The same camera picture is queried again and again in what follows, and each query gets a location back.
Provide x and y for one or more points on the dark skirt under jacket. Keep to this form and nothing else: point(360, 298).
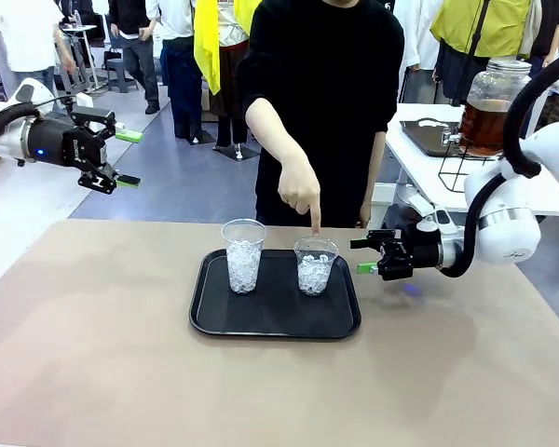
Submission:
point(456, 74)

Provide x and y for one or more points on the tall clear iced cup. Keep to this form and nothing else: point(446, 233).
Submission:
point(243, 274)

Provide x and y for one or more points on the bystander in dark jeans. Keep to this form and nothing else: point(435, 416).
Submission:
point(137, 60)

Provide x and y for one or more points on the person's left hand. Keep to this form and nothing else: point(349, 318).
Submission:
point(366, 215)

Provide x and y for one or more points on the grey metal workbench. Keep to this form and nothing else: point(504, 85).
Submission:
point(81, 51)

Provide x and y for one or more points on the person's right hand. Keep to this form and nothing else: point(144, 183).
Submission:
point(300, 186)

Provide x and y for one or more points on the dark brown tray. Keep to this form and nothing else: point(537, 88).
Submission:
point(424, 139)

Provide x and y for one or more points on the mannequin with brown skirt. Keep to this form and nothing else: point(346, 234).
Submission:
point(228, 84)

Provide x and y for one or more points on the short clear iced cup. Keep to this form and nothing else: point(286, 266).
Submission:
point(314, 279)

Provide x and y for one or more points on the person's left forearm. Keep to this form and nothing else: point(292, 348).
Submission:
point(376, 167)

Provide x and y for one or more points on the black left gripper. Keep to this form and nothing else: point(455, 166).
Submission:
point(60, 144)

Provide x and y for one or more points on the yellow-green jacket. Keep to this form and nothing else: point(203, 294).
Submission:
point(489, 23)

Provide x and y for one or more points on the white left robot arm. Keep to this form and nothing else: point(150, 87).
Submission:
point(39, 93)

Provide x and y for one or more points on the grey step stool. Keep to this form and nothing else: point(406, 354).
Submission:
point(121, 72)

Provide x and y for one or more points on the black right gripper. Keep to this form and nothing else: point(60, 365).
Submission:
point(419, 251)

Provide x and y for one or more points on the glass tea dispenser jar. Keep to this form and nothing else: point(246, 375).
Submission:
point(494, 93)

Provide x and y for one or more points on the person's black sweater torso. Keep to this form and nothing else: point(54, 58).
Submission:
point(326, 93)

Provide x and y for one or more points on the bystander in white shirt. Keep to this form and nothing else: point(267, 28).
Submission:
point(23, 37)

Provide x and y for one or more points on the yellow hanging garment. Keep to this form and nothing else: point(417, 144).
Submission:
point(205, 51)

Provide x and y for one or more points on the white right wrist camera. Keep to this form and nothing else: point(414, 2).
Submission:
point(440, 219)

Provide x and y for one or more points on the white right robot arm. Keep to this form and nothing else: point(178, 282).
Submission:
point(508, 233)

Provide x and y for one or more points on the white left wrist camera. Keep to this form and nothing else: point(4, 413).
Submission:
point(85, 100)

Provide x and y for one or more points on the person's right forearm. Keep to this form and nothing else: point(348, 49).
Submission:
point(275, 135)

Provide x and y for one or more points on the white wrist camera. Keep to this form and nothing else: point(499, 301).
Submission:
point(440, 219)
point(85, 100)

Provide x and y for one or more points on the mannequin with navy garment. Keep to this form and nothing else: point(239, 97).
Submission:
point(181, 79)

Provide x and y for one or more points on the black serving tray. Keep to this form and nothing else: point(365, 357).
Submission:
point(279, 312)

